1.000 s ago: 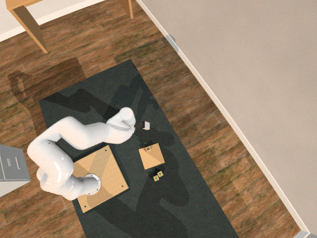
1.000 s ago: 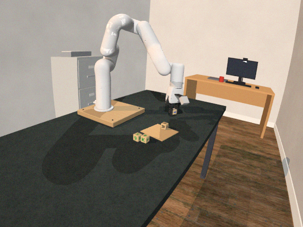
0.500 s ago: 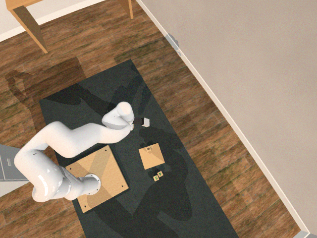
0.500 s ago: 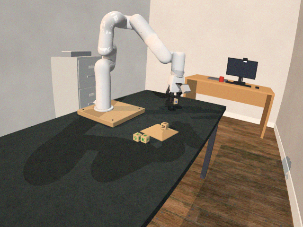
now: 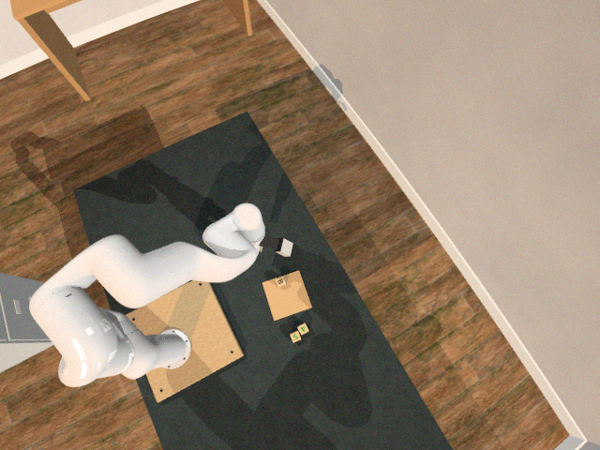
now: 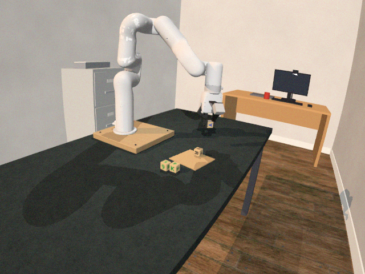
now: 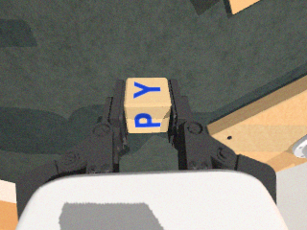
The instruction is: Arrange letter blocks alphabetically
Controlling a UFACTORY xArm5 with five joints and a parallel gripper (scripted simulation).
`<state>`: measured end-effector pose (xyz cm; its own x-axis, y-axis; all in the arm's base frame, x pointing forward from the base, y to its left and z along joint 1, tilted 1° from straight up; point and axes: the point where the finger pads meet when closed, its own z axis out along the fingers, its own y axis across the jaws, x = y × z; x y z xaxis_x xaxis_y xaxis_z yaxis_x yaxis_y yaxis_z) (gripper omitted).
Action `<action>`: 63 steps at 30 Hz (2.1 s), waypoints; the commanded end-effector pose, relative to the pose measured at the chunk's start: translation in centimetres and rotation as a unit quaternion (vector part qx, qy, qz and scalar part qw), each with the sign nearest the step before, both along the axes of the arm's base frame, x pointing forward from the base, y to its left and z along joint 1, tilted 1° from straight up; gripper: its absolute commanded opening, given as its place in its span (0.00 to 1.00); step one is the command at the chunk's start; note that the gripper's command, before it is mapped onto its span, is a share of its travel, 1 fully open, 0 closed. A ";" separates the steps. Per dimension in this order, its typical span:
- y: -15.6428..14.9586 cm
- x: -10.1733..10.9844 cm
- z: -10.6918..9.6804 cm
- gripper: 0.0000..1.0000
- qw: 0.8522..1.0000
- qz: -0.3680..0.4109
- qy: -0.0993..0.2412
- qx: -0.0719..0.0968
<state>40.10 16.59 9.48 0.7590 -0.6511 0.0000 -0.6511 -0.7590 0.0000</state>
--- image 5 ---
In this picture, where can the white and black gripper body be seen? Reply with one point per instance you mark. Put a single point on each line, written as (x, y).
(257, 246)

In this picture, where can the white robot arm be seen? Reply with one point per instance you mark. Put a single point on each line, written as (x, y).
(82, 333)

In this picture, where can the tan square mat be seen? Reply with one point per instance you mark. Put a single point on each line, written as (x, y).
(289, 299)

